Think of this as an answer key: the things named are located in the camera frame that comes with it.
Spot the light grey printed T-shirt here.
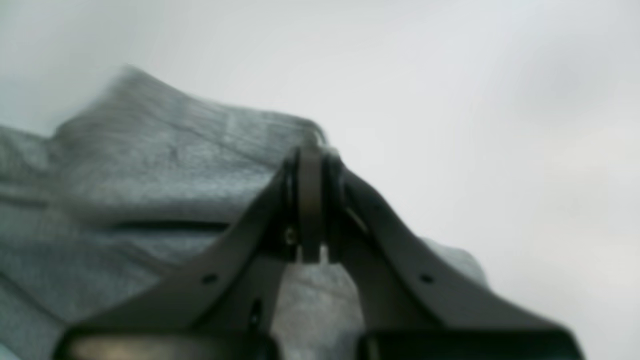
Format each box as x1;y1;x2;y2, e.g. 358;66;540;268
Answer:
0;65;491;360

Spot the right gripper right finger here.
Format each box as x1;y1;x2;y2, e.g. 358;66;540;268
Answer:
322;148;583;360

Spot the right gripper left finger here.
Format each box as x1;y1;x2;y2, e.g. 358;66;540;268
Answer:
55;146;323;360

